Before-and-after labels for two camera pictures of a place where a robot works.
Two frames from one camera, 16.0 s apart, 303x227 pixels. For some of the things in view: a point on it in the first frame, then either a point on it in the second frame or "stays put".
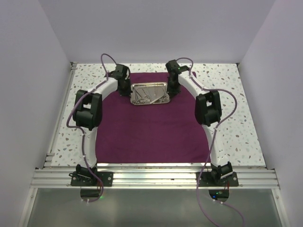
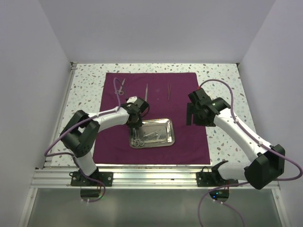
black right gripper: x=171 y=92 to x=191 y=109
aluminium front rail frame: x=154 y=178 stays put
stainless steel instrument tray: x=143 y=93 to x=153 y=133
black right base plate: x=217 y=179 stays put
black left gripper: x=127 y=92 to x=138 y=125
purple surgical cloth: x=156 y=134 stays put
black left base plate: x=89 y=178 stays put
